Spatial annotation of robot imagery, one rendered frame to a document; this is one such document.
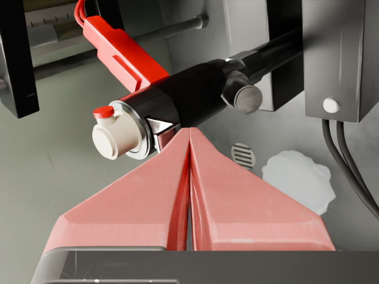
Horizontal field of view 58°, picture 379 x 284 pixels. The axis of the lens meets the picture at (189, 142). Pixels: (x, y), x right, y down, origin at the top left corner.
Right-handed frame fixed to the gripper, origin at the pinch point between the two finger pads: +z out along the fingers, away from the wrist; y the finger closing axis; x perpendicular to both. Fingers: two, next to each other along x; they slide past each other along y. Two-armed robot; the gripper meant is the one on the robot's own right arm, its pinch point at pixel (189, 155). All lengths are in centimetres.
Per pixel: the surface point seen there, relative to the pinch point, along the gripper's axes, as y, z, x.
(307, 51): -7.8, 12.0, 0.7
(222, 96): -1.6, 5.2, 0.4
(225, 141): -5.6, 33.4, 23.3
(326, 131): -9.9, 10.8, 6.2
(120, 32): 3.5, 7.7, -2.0
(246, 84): -2.6, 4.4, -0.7
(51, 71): 12.8, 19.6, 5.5
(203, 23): -1.8, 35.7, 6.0
